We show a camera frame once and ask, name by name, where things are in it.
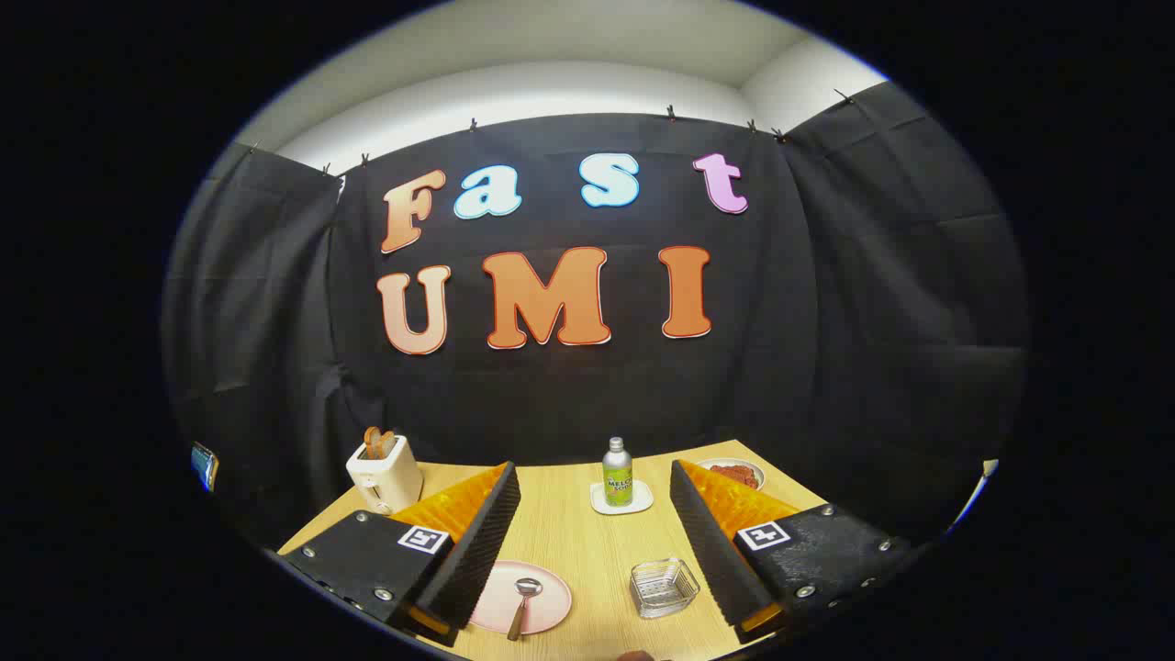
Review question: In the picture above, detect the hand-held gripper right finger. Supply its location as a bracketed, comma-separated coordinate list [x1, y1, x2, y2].
[669, 459, 919, 644]

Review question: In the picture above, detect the metal spoon with brown handle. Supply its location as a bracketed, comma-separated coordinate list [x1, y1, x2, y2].
[507, 577, 544, 642]

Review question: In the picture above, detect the cream white toaster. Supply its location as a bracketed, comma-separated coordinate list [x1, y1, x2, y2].
[346, 434, 425, 517]

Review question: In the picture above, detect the pink round plate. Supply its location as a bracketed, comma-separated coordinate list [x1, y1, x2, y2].
[468, 560, 573, 636]

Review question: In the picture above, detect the square metal drain tray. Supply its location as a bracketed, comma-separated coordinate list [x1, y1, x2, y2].
[630, 557, 701, 620]

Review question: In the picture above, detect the green label soda bottle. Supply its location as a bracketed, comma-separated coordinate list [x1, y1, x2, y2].
[602, 437, 634, 508]

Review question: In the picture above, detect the black backdrop cloth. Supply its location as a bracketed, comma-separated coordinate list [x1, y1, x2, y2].
[163, 81, 1029, 543]

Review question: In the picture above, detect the white square coaster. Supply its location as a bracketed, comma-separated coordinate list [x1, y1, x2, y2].
[589, 479, 655, 516]

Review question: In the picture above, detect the row of black clips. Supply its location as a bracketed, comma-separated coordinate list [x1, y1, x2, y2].
[317, 87, 855, 175]

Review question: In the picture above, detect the white oval plate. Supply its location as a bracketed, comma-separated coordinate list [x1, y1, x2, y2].
[695, 458, 766, 492]

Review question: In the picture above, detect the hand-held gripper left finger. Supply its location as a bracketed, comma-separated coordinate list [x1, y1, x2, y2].
[275, 462, 522, 648]

